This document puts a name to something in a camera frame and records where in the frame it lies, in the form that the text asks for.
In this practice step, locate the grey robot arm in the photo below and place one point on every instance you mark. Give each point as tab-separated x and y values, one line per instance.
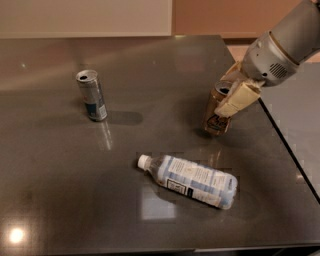
298	33

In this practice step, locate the clear blue plastic bottle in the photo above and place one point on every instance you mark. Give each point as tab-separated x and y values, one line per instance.
195	181

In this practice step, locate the silver blue slim can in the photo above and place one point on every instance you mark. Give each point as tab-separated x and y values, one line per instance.
90	88

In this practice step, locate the grey side table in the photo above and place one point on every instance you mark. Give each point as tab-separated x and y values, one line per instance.
294	106

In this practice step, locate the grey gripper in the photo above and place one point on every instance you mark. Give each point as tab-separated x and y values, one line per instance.
265	60

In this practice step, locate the orange soda can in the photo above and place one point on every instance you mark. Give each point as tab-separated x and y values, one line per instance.
214	122

